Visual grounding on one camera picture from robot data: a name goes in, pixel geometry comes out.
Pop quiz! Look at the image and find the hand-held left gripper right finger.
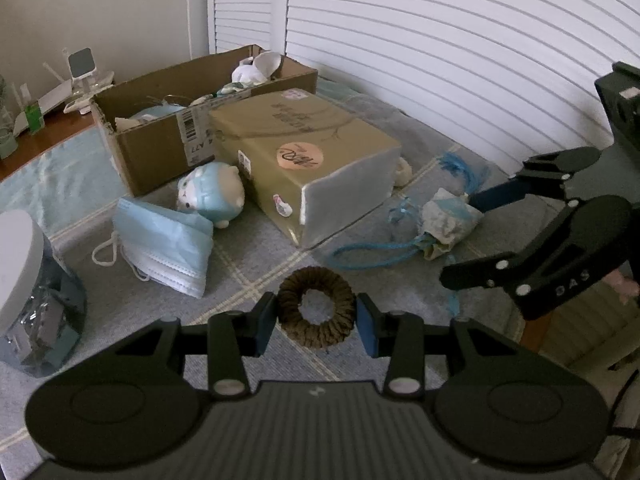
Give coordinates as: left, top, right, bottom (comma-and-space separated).
356, 292, 521, 401

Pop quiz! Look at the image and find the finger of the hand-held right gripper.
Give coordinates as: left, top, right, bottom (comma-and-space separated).
439, 253, 533, 298
467, 146, 603, 213

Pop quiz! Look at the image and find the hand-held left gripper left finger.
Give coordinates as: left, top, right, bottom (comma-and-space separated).
112, 291, 278, 401

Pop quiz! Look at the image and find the blue cord bundle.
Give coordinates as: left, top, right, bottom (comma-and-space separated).
437, 152, 488, 193

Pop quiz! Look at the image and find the brown hair scrunchie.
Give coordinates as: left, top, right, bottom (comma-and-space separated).
277, 267, 357, 348

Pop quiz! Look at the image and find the small cream pouch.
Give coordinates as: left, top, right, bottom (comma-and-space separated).
394, 157, 414, 188

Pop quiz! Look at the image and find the stack of blue face masks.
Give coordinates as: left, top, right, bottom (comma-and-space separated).
91, 197, 215, 298

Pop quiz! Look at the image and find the blue and white plush toy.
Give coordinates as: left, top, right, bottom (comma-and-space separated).
176, 161, 246, 229

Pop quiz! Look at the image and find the tan parcel box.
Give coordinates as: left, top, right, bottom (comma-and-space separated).
207, 87, 403, 250

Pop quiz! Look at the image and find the brown cardboard box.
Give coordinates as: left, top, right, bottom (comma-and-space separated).
90, 44, 319, 198

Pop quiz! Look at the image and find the blue face mask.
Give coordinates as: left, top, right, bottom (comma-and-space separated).
131, 104, 186, 123

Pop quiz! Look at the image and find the white cloth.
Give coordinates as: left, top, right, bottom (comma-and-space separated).
231, 51, 283, 85

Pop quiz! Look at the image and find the person's right hand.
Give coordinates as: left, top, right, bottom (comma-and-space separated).
606, 269, 640, 306

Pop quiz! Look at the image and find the grey plaid blanket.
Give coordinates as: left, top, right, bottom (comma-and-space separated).
0, 92, 551, 466

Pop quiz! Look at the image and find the white louvered closet door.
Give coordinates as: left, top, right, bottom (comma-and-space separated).
272, 0, 640, 183
207, 0, 292, 57

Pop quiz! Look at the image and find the clear jar with white lid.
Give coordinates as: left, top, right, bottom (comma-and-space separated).
0, 210, 88, 377

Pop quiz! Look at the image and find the teal towel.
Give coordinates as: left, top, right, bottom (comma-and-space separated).
0, 122, 127, 241

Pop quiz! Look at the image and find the wooden nightstand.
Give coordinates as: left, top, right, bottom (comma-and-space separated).
0, 95, 101, 181

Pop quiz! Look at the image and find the white router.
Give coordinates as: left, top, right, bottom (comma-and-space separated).
12, 62, 76, 136

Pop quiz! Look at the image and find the white phone stand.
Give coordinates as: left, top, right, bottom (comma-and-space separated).
61, 47, 117, 95

